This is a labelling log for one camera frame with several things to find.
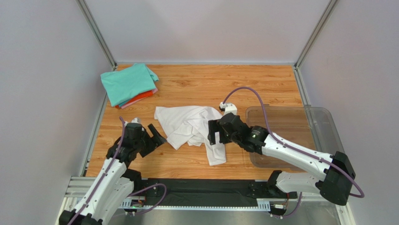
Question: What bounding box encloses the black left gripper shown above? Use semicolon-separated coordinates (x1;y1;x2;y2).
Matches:
135;123;167;157

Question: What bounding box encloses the white t shirt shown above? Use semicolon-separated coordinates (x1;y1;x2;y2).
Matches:
154;105;227;166

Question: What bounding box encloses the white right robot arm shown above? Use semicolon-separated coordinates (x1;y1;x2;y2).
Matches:
208;113;355;206

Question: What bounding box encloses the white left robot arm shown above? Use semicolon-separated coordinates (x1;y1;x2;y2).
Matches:
59;119;167;225

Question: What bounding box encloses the orange folded t shirt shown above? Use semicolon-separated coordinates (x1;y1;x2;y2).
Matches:
115;90;154;109

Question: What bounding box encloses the pink folded t shirt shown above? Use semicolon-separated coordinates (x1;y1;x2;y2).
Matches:
118;88;158;109

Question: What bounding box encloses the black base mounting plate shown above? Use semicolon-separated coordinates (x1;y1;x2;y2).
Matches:
133;178;298;207

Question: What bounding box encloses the teal folded t shirt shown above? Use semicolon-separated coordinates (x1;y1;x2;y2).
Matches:
100;63;159;106

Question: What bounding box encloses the clear plastic bin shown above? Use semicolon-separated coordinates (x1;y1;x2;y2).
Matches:
245;105;345;172

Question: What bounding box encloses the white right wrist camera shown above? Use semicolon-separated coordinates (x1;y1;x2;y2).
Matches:
219;102;237;116

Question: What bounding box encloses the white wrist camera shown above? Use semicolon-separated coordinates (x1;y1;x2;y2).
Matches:
131;117;141;124
219;102;237;116

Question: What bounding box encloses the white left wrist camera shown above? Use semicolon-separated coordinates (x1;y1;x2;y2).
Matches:
131;117;141;124

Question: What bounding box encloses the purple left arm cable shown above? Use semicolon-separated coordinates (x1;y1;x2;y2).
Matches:
66;116;167;225

